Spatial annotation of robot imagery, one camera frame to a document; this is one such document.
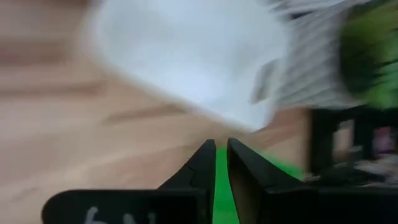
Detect white plastic basket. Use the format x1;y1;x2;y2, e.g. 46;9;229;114
83;0;290;132

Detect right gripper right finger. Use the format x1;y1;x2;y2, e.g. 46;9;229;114
226;138;308;224

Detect white ribbed plant pot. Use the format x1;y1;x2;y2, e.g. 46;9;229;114
269;0;368;110

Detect green succulent plant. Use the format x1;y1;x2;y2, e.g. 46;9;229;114
338;0;398;110

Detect green plastic basket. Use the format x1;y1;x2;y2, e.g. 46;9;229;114
213;146;305;224

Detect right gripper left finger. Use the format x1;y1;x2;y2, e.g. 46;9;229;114
157;139;218;224

